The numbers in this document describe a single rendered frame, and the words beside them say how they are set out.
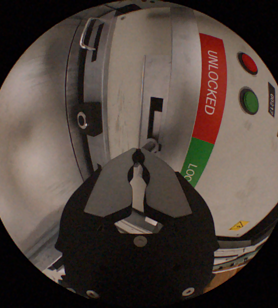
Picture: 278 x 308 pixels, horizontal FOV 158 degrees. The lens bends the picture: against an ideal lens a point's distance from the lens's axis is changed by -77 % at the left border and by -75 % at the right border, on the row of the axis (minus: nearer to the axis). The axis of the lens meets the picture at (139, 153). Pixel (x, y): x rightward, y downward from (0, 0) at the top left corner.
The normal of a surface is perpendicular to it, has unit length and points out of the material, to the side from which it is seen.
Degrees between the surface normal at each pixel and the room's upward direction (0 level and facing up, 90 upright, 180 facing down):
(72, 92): 0
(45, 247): 90
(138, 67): 90
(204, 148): 90
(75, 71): 0
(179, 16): 90
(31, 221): 0
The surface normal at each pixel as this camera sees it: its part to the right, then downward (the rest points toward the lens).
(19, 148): 0.87, 0.30
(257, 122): -0.48, 0.44
